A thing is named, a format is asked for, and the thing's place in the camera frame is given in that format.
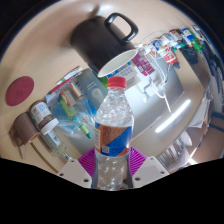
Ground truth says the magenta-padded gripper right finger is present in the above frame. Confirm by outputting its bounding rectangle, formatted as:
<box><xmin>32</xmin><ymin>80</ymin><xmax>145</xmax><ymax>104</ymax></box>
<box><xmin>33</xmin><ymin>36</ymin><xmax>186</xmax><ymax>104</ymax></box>
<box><xmin>128</xmin><ymin>146</ymin><xmax>170</xmax><ymax>189</ymax></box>

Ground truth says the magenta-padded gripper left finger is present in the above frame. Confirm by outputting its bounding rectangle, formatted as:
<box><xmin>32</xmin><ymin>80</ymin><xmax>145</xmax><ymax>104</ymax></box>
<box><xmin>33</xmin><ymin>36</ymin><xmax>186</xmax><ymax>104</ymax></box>
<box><xmin>56</xmin><ymin>147</ymin><xmax>98</xmax><ymax>189</ymax></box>

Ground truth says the clear red-capped water bottle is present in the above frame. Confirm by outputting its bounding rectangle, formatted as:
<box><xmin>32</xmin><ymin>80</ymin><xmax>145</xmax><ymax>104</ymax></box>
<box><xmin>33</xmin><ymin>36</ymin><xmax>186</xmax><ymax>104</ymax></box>
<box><xmin>92</xmin><ymin>76</ymin><xmax>135</xmax><ymax>192</ymax></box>

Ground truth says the tall clear glass bottle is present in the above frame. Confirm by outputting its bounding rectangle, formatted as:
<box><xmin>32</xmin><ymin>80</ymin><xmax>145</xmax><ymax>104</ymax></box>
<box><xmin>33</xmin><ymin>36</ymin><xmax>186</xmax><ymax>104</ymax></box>
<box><xmin>41</xmin><ymin>128</ymin><xmax>73</xmax><ymax>163</ymax></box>

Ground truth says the white desk lamp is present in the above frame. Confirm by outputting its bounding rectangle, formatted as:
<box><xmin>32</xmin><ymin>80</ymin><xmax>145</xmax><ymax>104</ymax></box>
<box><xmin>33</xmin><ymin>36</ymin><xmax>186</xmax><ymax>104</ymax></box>
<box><xmin>139</xmin><ymin>49</ymin><xmax>192</xmax><ymax>134</ymax></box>

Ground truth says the white-lidded brown jar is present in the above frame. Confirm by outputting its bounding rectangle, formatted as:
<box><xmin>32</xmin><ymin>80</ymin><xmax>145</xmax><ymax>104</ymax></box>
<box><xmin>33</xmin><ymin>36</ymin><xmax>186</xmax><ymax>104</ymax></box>
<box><xmin>29</xmin><ymin>100</ymin><xmax>60</xmax><ymax>136</ymax></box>

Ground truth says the brown ceramic cup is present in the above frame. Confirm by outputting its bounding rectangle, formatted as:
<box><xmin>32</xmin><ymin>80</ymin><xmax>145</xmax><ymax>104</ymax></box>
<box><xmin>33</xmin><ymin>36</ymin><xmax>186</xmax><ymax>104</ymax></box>
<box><xmin>9</xmin><ymin>112</ymin><xmax>41</xmax><ymax>148</ymax></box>

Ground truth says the green-capped bottle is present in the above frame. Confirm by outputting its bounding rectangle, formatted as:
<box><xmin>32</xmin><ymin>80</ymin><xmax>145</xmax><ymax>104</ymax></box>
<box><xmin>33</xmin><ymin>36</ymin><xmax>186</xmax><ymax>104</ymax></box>
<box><xmin>58</xmin><ymin>89</ymin><xmax>93</xmax><ymax>139</ymax></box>

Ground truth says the white power strip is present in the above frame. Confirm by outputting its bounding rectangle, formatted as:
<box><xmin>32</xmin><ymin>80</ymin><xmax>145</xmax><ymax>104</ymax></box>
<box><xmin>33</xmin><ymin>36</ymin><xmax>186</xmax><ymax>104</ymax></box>
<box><xmin>141</xmin><ymin>81</ymin><xmax>161</xmax><ymax>101</ymax></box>

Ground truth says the pink pen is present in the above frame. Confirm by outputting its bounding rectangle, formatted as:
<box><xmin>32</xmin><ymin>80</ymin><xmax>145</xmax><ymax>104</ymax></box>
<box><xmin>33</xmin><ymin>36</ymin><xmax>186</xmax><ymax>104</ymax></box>
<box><xmin>49</xmin><ymin>77</ymin><xmax>74</xmax><ymax>95</ymax></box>

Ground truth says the green bottle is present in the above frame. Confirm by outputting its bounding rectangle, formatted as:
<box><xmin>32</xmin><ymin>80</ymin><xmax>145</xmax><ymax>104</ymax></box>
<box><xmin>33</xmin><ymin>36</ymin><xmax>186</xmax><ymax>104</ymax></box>
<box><xmin>98</xmin><ymin>75</ymin><xmax>109</xmax><ymax>88</ymax></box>

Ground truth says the flat round red coaster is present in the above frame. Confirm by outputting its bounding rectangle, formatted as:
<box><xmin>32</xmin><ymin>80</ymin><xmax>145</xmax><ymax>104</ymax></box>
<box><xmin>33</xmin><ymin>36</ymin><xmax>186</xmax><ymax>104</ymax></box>
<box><xmin>5</xmin><ymin>75</ymin><xmax>35</xmax><ymax>107</ymax></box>

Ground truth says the blue and white box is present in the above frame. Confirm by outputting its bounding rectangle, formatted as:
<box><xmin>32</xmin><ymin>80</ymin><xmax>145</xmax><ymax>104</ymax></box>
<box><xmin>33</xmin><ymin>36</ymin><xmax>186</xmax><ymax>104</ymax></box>
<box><xmin>109</xmin><ymin>61</ymin><xmax>138</xmax><ymax>81</ymax></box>

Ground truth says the magenta pouch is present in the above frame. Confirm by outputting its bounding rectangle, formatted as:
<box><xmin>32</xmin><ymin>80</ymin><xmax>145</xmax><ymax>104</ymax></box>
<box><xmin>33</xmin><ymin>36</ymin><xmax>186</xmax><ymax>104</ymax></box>
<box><xmin>131</xmin><ymin>53</ymin><xmax>156</xmax><ymax>77</ymax></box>

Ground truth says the red and white can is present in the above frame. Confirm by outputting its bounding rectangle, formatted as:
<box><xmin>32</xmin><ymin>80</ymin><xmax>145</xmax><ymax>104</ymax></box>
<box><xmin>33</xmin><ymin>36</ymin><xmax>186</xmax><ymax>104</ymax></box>
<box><xmin>163</xmin><ymin>46</ymin><xmax>178</xmax><ymax>66</ymax></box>

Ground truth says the black mug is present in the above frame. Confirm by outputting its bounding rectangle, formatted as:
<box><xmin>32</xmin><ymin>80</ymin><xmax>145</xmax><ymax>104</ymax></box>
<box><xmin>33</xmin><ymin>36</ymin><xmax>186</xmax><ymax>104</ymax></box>
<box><xmin>69</xmin><ymin>12</ymin><xmax>139</xmax><ymax>78</ymax></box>

